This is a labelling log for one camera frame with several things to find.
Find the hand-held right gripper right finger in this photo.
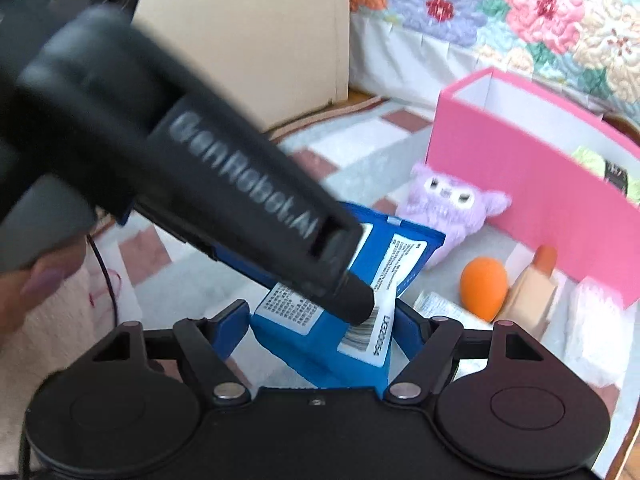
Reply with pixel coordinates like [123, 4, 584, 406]
[384, 304, 546, 402]

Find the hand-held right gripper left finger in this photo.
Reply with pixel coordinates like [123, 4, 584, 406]
[92, 300, 251, 402]

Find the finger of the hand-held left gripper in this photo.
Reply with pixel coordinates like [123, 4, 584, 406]
[130, 202, 302, 288]
[300, 269, 377, 326]

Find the small white labelled packet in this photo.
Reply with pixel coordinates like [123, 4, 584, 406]
[412, 290, 496, 333]

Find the blue wipes packet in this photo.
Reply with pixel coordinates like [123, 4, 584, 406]
[250, 202, 447, 391]

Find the purple plush toy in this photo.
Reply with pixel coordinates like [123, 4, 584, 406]
[397, 162, 513, 268]

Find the beige foundation bottle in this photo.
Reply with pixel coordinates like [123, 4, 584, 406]
[492, 245, 559, 341]

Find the pink cardboard box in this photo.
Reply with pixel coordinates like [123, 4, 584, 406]
[425, 67, 640, 309]

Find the person's left hand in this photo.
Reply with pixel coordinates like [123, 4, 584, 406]
[0, 234, 97, 341]

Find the orange makeup sponge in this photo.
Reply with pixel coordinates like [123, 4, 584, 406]
[460, 257, 511, 322]

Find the pale pink fuzzy cloth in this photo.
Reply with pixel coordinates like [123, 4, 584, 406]
[0, 260, 147, 413]

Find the white cotton pads pack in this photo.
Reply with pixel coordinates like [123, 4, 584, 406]
[547, 277, 632, 387]

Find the white bed skirt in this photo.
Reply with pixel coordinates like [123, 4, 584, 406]
[348, 10, 640, 128]

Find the green yarn ball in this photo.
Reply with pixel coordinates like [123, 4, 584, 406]
[572, 145, 640, 206]

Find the floral quilt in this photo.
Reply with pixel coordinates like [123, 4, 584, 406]
[347, 0, 640, 117]

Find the black cable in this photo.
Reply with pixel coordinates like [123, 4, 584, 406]
[87, 232, 122, 332]

